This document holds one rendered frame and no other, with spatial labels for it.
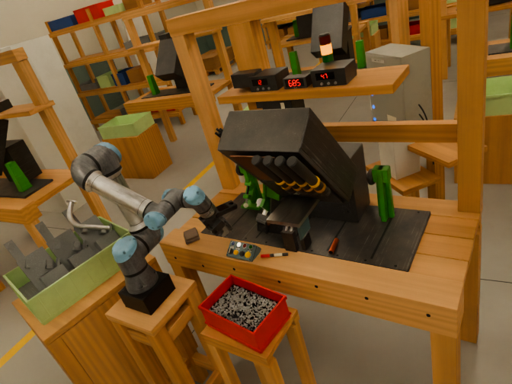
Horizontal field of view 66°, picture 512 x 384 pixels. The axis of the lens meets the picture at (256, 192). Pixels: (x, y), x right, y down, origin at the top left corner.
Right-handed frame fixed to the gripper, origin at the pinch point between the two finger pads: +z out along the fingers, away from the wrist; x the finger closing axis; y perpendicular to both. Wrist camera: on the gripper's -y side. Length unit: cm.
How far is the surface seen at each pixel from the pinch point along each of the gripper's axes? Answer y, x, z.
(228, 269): 13.9, -0.2, 21.5
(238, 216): -11.0, -25.3, 30.0
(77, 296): 78, -54, 12
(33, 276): 89, -80, 3
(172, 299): 41.4, -4.0, 8.9
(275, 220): -14.2, 19.5, -7.1
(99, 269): 62, -58, 14
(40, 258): 80, -85, 2
